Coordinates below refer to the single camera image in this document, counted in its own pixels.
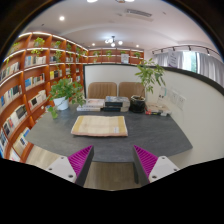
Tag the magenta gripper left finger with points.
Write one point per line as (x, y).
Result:
(75, 167)

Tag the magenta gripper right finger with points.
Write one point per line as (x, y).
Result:
(149, 168)

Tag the white book stack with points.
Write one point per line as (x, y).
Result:
(91, 105)

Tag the dark book stack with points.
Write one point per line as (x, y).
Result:
(116, 104)

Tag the potted plant white pot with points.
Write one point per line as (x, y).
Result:
(62, 92)

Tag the left brown chair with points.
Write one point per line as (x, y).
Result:
(99, 90)

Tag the brown chair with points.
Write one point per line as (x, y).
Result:
(128, 89)
(99, 90)

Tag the right brown chair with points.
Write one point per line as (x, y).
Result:
(128, 89)

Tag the potted plant black pot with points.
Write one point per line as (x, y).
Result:
(149, 73)

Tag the orange wooden bookshelf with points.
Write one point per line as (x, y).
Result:
(36, 61)

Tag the white curtain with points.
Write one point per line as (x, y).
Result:
(196, 62)

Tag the ceiling lamp cluster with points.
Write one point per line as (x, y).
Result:
(111, 41)

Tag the books by wall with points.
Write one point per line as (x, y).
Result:
(157, 109)

